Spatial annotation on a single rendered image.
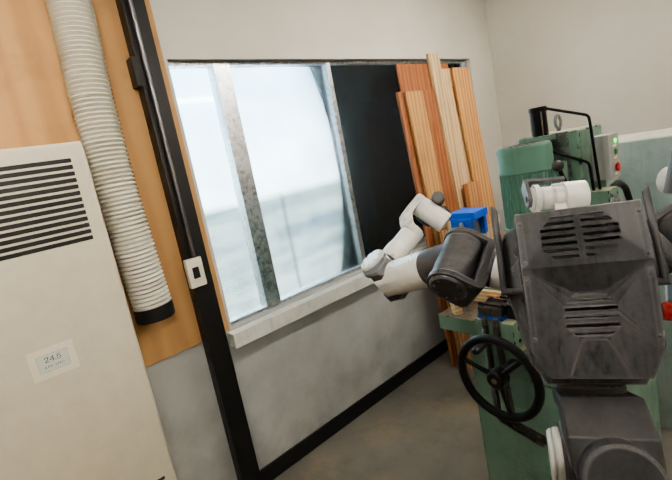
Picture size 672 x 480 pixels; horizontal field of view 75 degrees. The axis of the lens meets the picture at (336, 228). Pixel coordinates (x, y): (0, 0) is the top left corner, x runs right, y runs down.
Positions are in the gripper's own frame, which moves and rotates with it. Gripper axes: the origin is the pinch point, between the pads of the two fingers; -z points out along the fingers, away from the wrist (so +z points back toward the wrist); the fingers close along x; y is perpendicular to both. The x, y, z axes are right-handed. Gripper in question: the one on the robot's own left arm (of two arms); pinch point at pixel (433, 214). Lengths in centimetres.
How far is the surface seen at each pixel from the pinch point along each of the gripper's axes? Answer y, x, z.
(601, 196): 9, 55, -10
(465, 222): -1, 12, -86
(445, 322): -42.0, 5.8, -17.9
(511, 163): 17.6, 24.6, 5.2
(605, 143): 28, 57, -15
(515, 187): 9.9, 26.5, 3.2
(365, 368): -96, -44, -111
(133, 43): 64, -123, 11
